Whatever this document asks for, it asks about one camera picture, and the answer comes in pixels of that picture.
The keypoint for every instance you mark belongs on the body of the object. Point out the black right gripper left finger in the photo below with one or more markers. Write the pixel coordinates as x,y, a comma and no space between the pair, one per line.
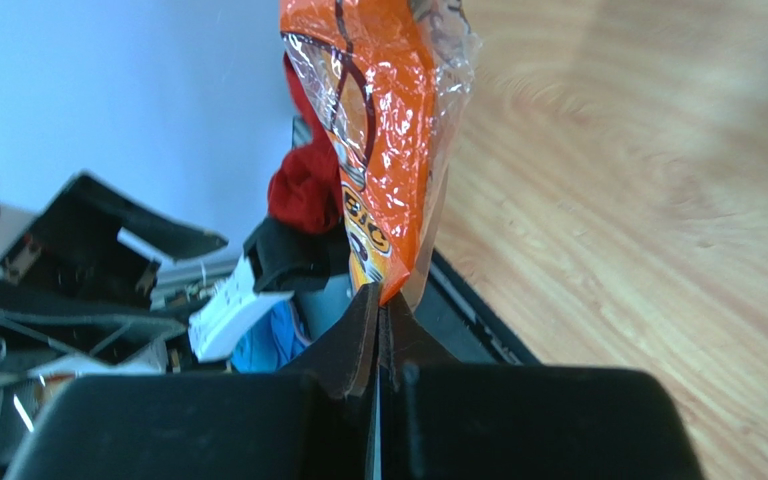
338,377

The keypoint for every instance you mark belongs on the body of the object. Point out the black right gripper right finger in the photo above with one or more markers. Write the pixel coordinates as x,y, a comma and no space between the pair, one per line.
401,341

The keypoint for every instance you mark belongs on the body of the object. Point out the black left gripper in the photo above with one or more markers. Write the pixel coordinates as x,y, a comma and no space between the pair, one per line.
72,249

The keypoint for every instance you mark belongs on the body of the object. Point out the orange Bic razor bag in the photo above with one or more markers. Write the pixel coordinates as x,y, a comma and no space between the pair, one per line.
389,82

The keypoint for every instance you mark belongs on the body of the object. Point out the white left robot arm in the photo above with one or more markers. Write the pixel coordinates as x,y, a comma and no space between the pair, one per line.
277,262

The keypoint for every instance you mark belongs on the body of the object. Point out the red cloth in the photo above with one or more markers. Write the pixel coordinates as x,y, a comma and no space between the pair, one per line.
305,191

